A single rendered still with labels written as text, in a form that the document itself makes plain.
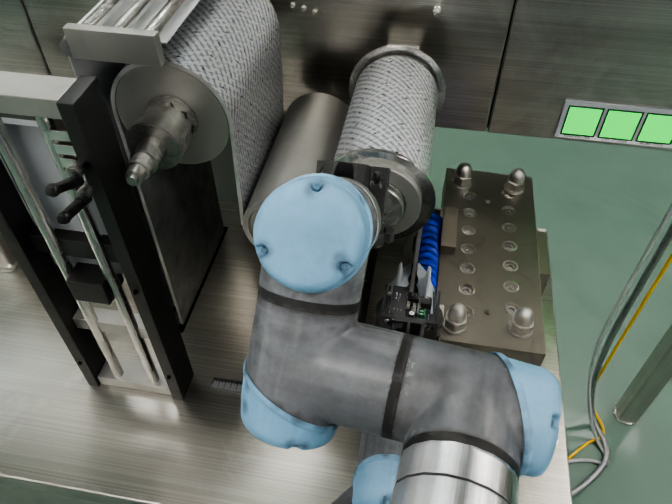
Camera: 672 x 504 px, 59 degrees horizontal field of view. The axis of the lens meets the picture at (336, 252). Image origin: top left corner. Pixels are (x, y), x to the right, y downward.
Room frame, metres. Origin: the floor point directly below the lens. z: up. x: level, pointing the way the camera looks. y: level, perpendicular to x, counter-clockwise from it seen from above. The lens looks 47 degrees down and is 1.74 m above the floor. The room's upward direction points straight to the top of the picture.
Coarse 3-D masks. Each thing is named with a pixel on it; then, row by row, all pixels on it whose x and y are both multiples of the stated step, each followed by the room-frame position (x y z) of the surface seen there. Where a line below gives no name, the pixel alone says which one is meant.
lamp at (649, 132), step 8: (648, 120) 0.80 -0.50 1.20; (656, 120) 0.80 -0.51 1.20; (664, 120) 0.79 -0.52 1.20; (648, 128) 0.80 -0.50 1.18; (656, 128) 0.80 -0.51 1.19; (664, 128) 0.79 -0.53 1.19; (640, 136) 0.80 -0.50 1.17; (648, 136) 0.80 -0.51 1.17; (656, 136) 0.79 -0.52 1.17; (664, 136) 0.79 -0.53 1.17
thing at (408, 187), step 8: (392, 168) 0.55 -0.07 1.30; (392, 176) 0.54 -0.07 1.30; (400, 176) 0.54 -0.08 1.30; (408, 176) 0.54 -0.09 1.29; (400, 184) 0.54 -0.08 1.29; (408, 184) 0.54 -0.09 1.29; (416, 184) 0.54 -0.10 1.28; (408, 192) 0.54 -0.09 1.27; (416, 192) 0.54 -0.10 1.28; (408, 200) 0.54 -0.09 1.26; (416, 200) 0.54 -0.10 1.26; (408, 208) 0.54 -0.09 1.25; (416, 208) 0.54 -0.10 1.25; (408, 216) 0.54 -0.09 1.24; (416, 216) 0.54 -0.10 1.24; (400, 224) 0.54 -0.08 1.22; (408, 224) 0.54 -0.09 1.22
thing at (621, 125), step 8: (616, 112) 0.81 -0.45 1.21; (624, 112) 0.81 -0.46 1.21; (608, 120) 0.81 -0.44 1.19; (616, 120) 0.81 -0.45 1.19; (624, 120) 0.80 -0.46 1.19; (632, 120) 0.80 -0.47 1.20; (608, 128) 0.81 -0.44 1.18; (616, 128) 0.81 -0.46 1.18; (624, 128) 0.80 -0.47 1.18; (632, 128) 0.80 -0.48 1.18; (600, 136) 0.81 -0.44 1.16; (608, 136) 0.81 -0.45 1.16; (616, 136) 0.80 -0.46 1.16; (624, 136) 0.80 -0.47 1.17
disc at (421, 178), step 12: (348, 156) 0.56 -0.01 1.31; (360, 156) 0.56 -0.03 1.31; (372, 156) 0.56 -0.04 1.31; (384, 156) 0.55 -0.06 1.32; (396, 156) 0.55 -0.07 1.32; (408, 168) 0.55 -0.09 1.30; (420, 168) 0.55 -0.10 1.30; (420, 180) 0.54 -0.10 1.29; (432, 192) 0.54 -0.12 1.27; (432, 204) 0.54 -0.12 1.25; (420, 216) 0.54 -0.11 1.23; (408, 228) 0.55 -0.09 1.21; (420, 228) 0.54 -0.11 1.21
